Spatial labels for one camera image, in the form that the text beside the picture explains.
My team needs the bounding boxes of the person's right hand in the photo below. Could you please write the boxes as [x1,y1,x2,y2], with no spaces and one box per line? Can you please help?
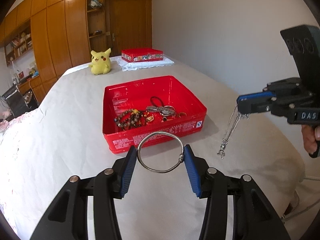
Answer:
[302,125,320,154]

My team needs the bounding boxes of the wall bookshelf with books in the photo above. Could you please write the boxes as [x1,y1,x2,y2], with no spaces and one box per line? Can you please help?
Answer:
[4,26,33,66]

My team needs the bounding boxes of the wooden desk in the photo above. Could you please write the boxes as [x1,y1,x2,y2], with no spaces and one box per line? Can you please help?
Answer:
[18,75,57,104]

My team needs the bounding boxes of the yellow Pikachu plush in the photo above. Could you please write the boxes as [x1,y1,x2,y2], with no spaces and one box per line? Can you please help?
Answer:
[89,48,112,75]

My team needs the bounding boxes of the black office chair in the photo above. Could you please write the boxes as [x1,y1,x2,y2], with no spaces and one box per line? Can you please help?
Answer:
[1,85,39,118]

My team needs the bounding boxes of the white lace cloth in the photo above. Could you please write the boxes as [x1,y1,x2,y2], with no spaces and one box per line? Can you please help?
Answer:
[111,56,174,72]

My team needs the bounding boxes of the silver bangle with knob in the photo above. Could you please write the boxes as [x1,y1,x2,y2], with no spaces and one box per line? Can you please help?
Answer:
[137,131,184,174]

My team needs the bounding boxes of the red tin box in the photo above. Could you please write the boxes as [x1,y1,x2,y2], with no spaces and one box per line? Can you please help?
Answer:
[103,75,207,154]

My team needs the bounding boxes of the floral pink bedding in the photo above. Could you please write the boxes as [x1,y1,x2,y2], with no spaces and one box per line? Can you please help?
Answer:
[0,109,45,218]

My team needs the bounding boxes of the brown wooden bead bracelet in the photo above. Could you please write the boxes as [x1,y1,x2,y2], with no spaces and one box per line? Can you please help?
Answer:
[114,108,147,131]

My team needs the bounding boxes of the silver metal wristwatch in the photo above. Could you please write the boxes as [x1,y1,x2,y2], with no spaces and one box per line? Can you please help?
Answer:
[146,105,176,121]

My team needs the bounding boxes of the silver ball chain necklace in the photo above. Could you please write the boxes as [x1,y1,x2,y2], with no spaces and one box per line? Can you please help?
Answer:
[216,104,251,159]

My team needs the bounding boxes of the red tin lid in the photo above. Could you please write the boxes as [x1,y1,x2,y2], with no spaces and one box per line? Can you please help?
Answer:
[121,48,163,62]

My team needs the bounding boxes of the wooden wardrobe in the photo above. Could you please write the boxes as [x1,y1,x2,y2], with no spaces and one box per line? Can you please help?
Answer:
[1,0,110,83]

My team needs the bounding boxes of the multicolour bead bracelet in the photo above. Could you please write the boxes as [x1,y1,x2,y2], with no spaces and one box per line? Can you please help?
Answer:
[132,108,156,124]

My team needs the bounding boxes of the wooden door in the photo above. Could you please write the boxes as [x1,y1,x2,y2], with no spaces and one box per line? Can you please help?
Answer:
[108,0,152,56]

